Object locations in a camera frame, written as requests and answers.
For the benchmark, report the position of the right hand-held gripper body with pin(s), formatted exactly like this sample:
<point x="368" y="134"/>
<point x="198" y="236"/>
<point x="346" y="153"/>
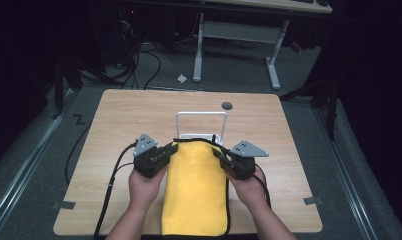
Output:
<point x="244" y="163"/>

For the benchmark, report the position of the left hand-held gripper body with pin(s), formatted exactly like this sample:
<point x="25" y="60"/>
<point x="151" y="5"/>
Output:
<point x="149" y="163"/>

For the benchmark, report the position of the yellow towel with black trim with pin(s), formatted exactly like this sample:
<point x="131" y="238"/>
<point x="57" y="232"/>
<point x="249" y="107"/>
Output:
<point x="195" y="186"/>

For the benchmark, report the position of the white towel rack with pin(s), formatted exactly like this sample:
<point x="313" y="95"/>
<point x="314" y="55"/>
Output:
<point x="202" y="114"/>

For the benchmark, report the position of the person's left hand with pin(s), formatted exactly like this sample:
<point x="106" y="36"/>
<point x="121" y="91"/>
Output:
<point x="145" y="188"/>

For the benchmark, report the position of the person's right hand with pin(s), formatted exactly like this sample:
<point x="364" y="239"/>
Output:
<point x="249" y="191"/>

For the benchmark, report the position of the black round table grommet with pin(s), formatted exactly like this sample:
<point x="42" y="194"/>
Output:
<point x="227" y="106"/>

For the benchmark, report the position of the white paper scrap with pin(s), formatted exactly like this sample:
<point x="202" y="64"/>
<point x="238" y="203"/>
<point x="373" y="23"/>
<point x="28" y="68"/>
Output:
<point x="182" y="78"/>

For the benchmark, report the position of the grey tape piece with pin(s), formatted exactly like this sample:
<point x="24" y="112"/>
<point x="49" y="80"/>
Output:
<point x="312" y="201"/>
<point x="64" y="205"/>

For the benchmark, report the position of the black metal stand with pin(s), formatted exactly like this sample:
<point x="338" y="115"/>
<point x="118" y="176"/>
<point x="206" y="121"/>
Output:
<point x="59" y="90"/>
<point x="330" y="110"/>

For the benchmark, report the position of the desk with white legs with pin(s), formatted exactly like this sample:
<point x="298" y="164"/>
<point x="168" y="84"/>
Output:
<point x="242" y="31"/>

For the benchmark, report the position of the small red object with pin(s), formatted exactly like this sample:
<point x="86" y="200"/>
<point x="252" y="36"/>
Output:
<point x="296" y="47"/>

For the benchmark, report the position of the metal floor rail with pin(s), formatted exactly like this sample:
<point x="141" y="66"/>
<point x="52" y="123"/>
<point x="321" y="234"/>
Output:
<point x="345" y="173"/>
<point x="25" y="166"/>

